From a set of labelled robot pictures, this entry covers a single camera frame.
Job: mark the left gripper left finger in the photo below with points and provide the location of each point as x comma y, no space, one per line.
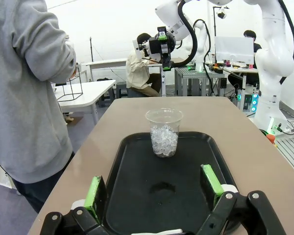
95,195

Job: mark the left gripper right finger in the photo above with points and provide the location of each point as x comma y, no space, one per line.
235,215

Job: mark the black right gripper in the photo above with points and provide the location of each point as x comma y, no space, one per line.
154,47

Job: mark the short clear plastic cup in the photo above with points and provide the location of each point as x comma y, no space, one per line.
164,142

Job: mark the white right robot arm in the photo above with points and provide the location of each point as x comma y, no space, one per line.
272,61

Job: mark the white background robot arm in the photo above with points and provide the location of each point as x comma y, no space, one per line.
201,49

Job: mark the person's right forearm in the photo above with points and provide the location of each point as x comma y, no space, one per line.
54,66

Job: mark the seated person in cream shirt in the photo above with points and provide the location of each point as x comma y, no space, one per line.
137,73

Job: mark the grey plastic stool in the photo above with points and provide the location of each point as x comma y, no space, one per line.
121,89

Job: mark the long white desk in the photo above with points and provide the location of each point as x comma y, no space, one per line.
105,63

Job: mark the black plastic serving tray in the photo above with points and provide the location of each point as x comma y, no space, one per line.
161,208

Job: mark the white computer monitor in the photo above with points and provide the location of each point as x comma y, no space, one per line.
235,49

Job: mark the cluttered work desk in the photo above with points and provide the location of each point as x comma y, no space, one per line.
237,69

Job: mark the white side table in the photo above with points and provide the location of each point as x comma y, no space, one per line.
93,90

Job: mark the seated person in black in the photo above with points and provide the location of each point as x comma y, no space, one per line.
250,34

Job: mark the control box with cyan lights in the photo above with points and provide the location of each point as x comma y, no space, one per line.
247,100

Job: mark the person in grey hoodie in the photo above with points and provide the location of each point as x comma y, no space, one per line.
22,122

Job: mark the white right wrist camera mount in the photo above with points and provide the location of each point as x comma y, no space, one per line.
137,47

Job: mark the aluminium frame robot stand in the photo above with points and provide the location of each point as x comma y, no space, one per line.
201,74

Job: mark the overhead camera on pole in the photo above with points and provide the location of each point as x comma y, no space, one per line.
221,13

